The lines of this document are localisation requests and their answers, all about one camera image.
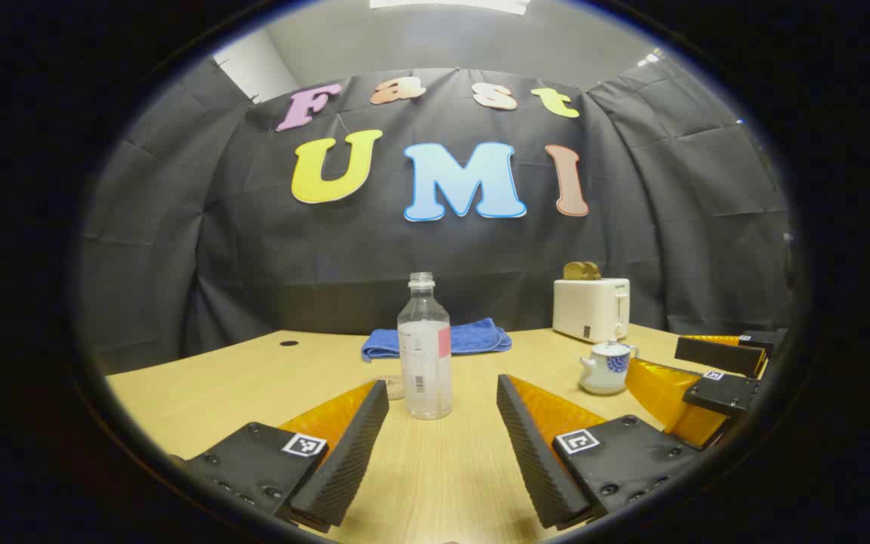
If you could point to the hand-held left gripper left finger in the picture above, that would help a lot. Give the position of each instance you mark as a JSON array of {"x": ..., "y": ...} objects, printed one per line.
[{"x": 352, "y": 453}]

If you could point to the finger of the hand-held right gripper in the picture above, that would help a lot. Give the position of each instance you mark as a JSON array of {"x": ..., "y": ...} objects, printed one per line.
[
  {"x": 722, "y": 397},
  {"x": 718, "y": 356}
]

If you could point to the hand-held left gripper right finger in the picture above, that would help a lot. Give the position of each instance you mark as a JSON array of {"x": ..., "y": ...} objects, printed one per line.
[{"x": 533, "y": 453}]

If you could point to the round coaster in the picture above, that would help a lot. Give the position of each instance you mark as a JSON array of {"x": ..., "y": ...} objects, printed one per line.
[{"x": 390, "y": 389}]

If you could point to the white blue-flowered teacup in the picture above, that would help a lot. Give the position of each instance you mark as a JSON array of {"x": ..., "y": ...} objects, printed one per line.
[{"x": 601, "y": 378}]

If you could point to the clear plastic water bottle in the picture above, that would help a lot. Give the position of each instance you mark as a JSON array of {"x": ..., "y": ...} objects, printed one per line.
[{"x": 424, "y": 378}]

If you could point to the blue folded towel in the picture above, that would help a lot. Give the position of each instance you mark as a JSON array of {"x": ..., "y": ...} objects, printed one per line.
[{"x": 480, "y": 336}]

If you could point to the white toaster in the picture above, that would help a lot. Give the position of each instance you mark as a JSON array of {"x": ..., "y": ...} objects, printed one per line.
[{"x": 586, "y": 310}]

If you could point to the brown toast slice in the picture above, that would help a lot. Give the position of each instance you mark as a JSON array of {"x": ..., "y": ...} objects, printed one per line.
[
  {"x": 593, "y": 271},
  {"x": 573, "y": 270}
]

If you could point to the black backdrop cloth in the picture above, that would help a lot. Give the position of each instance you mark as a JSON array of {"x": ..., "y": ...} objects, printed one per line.
[{"x": 254, "y": 249}]

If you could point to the ceiling light panel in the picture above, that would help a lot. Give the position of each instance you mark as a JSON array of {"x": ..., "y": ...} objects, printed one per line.
[{"x": 450, "y": 4}]

